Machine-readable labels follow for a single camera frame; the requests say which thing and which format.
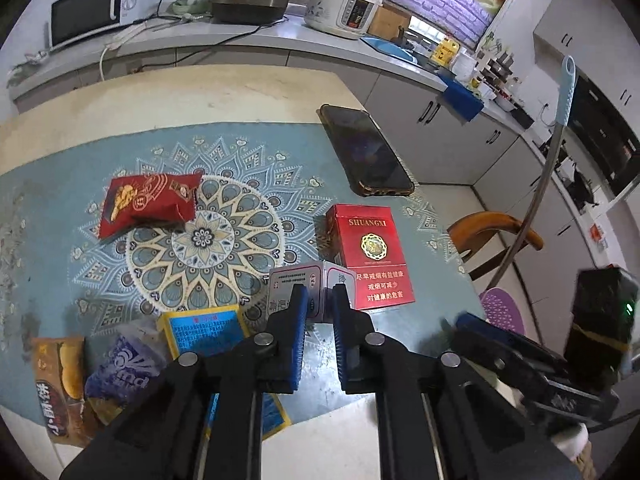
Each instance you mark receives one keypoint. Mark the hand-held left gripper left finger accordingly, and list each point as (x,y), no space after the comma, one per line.
(299,332)

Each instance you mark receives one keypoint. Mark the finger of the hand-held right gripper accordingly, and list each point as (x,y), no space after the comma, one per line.
(500,360)
(482,324)

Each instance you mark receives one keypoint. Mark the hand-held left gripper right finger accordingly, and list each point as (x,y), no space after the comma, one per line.
(342,342)

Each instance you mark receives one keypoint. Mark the small grey box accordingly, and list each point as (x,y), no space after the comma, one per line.
(312,287)

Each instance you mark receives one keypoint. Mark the red cigarette box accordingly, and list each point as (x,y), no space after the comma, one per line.
(372,255)

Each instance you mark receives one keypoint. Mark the yellow blue box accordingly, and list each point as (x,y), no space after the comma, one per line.
(202,332)

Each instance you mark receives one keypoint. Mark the wooden chair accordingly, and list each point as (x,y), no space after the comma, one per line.
(492,227)

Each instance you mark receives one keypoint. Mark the white container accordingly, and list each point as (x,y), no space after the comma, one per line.
(570,442)

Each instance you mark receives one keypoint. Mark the grey kitchen counter cabinets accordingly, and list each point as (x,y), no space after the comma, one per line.
(450,160)

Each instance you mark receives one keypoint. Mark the purple foil wrapper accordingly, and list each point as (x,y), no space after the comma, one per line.
(125,370)

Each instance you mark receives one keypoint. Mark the blue patterned table mat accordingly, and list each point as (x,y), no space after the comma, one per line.
(240,160)

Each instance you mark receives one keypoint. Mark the black smartphone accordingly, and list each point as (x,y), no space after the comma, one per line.
(367,150)

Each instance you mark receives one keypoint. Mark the red snack bag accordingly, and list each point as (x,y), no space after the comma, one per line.
(147,202)

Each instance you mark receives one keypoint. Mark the blue cloth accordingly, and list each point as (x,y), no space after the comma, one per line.
(462,97)

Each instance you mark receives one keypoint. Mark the brown snack packet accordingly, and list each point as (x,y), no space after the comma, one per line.
(57,390)

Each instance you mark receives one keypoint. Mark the white jar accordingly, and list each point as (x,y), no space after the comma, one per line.
(463,66)

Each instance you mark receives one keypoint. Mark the utensil rack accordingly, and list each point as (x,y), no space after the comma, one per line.
(497,65)

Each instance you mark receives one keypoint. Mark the yellow carton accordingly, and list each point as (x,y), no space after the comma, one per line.
(445,52)

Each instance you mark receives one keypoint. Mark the blue basin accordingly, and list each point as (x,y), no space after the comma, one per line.
(390,49)

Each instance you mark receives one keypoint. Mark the wooden cutting board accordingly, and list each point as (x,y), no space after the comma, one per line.
(387,20)

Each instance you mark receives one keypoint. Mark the white pressure cooker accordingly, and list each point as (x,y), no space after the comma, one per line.
(342,7)

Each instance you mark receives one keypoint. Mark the green cloth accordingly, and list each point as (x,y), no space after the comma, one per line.
(187,6)

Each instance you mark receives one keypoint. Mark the white microwave oven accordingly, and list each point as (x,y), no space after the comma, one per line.
(90,12)

